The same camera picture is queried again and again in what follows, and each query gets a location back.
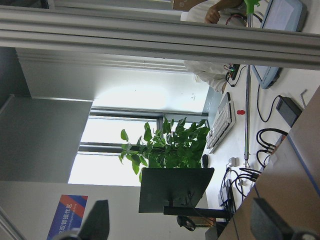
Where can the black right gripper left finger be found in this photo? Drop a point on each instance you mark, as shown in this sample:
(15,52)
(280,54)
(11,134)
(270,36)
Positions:
(97,224)

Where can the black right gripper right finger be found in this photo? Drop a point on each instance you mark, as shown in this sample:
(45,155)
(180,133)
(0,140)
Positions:
(266,224)

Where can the black computer monitor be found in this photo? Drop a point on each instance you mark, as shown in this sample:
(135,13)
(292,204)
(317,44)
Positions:
(176,191)

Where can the green potted plant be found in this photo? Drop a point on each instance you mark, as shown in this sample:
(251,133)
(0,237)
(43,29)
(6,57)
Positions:
(168,147)

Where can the white keyboard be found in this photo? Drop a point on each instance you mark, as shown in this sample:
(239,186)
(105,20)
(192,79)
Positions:
(223,123)

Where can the person in white shirt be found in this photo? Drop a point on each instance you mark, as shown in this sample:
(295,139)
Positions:
(209,25)

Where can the blue red wall sign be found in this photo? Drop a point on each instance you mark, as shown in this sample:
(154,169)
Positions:
(68,215)

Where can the aluminium frame post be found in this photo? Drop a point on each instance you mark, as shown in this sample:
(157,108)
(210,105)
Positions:
(36,28)

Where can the green handled reach tool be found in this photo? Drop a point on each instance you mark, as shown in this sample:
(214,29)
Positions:
(250,10)

